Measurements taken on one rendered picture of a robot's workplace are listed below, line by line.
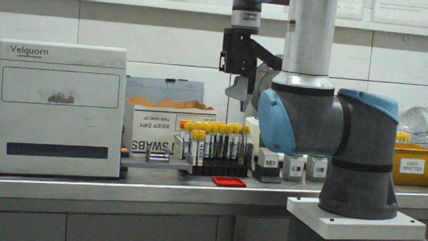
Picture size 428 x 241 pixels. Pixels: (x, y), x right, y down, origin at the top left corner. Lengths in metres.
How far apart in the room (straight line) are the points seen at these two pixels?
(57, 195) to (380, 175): 0.68
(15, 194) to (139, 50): 0.82
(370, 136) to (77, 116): 0.63
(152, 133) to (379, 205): 0.76
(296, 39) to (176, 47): 0.98
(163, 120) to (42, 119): 0.43
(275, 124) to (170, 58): 1.00
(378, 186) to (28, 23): 1.26
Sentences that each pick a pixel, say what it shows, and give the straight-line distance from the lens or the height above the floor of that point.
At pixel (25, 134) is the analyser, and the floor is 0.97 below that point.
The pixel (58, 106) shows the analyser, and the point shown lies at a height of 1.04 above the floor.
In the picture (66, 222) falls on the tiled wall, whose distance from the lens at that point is 2.07.
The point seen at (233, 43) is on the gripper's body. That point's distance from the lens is 1.50.
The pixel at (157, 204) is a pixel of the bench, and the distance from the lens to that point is 1.39.
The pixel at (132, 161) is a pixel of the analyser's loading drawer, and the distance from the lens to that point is 1.41.
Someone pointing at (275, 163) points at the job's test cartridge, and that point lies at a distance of 1.50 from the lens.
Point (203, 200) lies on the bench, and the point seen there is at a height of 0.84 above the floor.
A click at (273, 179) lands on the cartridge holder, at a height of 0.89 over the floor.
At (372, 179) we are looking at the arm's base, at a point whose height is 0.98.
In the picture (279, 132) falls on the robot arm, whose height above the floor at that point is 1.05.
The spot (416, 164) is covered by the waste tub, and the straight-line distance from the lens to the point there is 1.67.
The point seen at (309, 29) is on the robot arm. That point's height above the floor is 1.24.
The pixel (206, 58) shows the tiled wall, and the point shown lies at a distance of 2.03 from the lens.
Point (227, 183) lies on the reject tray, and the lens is 1.39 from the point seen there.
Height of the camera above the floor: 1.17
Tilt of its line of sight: 6 degrees down
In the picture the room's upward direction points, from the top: 5 degrees clockwise
